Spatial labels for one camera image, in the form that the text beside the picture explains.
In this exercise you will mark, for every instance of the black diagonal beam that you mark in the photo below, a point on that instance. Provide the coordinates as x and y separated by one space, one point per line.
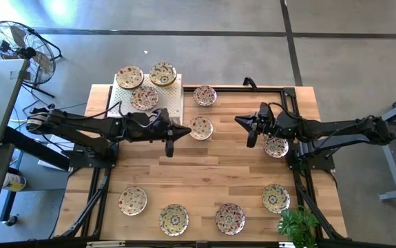
44 153

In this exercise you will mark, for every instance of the black curved clamp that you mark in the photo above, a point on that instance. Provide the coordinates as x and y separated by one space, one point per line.
249 81

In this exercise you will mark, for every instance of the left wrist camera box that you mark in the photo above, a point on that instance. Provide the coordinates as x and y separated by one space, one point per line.
169 148

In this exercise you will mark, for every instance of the black caster wheel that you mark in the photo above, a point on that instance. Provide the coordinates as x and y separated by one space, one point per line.
11 220

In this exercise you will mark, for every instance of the black floor fan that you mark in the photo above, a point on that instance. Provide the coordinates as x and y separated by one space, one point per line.
27 53

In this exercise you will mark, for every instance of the blue desk leg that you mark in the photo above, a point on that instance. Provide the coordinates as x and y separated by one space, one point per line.
8 203

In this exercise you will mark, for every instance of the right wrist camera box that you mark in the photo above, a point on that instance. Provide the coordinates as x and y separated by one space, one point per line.
252 137

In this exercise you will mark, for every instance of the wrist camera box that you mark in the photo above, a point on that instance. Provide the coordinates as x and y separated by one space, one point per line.
169 148
252 137

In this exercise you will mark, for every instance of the dark red floral bowl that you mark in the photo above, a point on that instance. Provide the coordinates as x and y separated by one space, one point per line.
276 149
230 218
205 95
144 98

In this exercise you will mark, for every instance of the yellow blue patterned bowl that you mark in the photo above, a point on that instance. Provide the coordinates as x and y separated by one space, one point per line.
275 198
174 219
163 73

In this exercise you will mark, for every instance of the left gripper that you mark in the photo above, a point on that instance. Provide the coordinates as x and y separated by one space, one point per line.
146 127

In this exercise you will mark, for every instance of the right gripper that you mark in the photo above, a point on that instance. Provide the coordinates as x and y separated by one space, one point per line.
280 125

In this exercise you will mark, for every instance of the white paper sheet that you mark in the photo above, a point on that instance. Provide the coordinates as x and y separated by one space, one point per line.
48 164

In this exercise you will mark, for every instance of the black aluminium frame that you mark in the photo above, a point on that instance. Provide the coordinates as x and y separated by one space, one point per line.
232 88

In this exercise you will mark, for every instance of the grey blue metal table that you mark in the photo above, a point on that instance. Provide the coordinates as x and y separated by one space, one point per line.
392 165

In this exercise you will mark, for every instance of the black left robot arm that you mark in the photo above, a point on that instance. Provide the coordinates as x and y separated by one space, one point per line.
80 125

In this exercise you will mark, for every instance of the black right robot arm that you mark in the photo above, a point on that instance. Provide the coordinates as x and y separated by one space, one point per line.
339 129

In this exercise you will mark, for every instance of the white yellow can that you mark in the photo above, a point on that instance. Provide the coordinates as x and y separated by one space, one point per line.
14 182

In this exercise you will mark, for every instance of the green potted plant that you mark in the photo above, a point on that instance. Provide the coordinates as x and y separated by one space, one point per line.
297 225

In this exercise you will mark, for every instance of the white perforated metal shelf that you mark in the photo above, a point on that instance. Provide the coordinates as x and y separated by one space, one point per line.
171 100

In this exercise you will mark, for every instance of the cream red floral bowl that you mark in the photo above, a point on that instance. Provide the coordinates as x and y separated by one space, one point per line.
132 200
129 77
201 127

